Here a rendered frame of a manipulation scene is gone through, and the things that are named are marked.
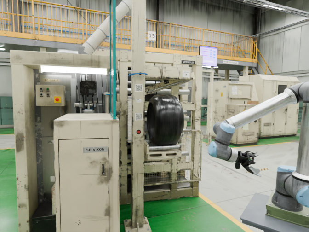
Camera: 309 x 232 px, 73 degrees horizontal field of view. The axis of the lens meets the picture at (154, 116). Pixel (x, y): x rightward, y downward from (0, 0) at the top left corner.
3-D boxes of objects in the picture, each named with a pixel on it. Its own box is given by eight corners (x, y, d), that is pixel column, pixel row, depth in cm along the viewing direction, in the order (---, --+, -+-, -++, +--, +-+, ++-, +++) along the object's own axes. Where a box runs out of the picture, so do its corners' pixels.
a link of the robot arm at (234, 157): (224, 163, 133) (223, 149, 138) (231, 165, 133) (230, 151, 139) (232, 157, 126) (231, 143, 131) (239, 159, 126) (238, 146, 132)
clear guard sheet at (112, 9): (113, 118, 136) (112, -36, 128) (110, 113, 189) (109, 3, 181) (116, 118, 136) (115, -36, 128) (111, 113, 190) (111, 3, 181)
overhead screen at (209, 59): (199, 65, 581) (200, 45, 576) (198, 65, 585) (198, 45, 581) (216, 66, 604) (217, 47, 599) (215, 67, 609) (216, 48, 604)
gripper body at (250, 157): (257, 164, 128) (239, 158, 126) (248, 168, 135) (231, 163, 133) (255, 153, 133) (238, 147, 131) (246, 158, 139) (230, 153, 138)
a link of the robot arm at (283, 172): (293, 186, 154) (294, 163, 152) (307, 198, 137) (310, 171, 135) (271, 185, 155) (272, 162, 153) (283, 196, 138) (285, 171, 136)
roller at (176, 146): (148, 150, 212) (148, 146, 211) (147, 149, 216) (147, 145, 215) (180, 149, 220) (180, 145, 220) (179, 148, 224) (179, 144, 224)
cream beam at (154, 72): (141, 78, 237) (141, 64, 236) (138, 79, 261) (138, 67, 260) (191, 79, 252) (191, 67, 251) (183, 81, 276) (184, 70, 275)
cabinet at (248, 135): (236, 147, 619) (238, 104, 608) (223, 142, 672) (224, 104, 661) (259, 144, 654) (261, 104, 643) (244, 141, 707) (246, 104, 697)
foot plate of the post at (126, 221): (126, 235, 214) (126, 232, 214) (123, 220, 240) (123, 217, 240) (151, 232, 221) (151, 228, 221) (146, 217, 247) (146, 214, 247)
